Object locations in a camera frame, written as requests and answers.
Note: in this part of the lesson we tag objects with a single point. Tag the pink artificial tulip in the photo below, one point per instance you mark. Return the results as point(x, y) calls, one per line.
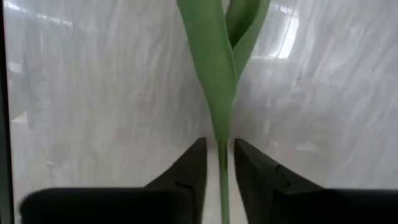
point(217, 77)

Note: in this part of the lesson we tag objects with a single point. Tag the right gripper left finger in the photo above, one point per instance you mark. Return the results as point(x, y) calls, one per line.
point(186, 174)

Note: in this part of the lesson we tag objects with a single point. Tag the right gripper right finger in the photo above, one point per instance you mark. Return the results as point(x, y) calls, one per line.
point(261, 174)

